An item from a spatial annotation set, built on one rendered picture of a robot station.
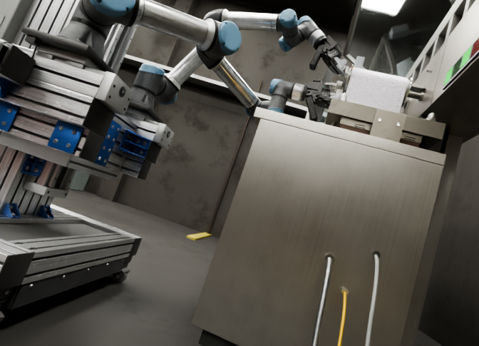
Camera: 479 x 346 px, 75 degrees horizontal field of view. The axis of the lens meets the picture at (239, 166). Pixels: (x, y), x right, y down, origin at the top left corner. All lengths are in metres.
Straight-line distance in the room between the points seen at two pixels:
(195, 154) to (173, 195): 0.81
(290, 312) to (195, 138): 4.76
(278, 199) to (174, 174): 4.56
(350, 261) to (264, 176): 0.39
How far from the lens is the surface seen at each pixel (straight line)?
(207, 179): 5.44
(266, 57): 6.09
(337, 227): 1.09
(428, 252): 1.57
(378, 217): 1.11
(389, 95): 1.52
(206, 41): 1.22
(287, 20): 1.52
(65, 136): 1.09
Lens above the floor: 0.50
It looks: 8 degrees up
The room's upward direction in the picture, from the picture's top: 19 degrees clockwise
